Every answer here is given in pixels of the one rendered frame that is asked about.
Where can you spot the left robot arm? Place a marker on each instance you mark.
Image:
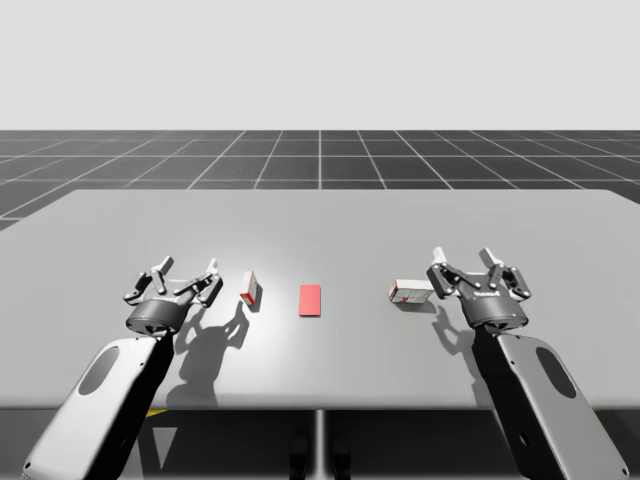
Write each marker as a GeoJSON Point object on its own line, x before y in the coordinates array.
{"type": "Point", "coordinates": [95, 400]}

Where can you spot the pink pad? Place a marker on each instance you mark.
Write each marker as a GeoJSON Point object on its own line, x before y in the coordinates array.
{"type": "Point", "coordinates": [310, 300]}

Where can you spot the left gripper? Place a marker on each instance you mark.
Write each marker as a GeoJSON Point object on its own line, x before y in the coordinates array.
{"type": "Point", "coordinates": [157, 315]}

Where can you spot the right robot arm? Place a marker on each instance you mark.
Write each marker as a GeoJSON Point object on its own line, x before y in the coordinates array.
{"type": "Point", "coordinates": [540, 400]}

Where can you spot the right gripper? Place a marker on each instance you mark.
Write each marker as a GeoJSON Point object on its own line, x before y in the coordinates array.
{"type": "Point", "coordinates": [492, 310]}

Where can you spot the red and white carton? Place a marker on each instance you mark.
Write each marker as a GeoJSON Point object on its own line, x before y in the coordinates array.
{"type": "Point", "coordinates": [407, 292]}

